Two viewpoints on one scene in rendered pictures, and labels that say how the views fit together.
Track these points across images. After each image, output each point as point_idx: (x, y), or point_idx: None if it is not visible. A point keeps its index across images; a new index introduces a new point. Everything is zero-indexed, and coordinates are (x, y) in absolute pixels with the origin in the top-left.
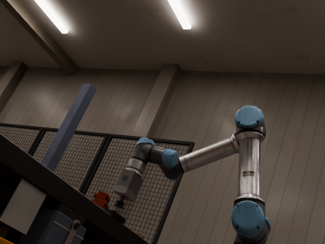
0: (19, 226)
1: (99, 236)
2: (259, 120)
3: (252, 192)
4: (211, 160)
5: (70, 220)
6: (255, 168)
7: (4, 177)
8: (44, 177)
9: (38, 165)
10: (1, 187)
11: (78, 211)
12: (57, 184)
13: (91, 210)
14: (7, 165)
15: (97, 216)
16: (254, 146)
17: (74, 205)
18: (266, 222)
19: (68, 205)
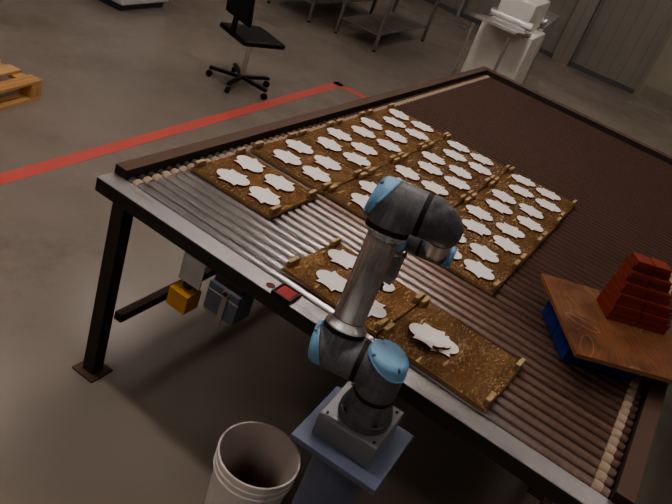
0: (192, 284)
1: None
2: (365, 206)
3: (334, 312)
4: (433, 251)
5: (221, 288)
6: (350, 279)
7: None
8: (196, 251)
9: (190, 242)
10: None
11: (233, 282)
12: (208, 257)
13: (246, 284)
14: (169, 240)
15: (255, 291)
16: (362, 247)
17: (228, 277)
18: (370, 362)
19: (222, 276)
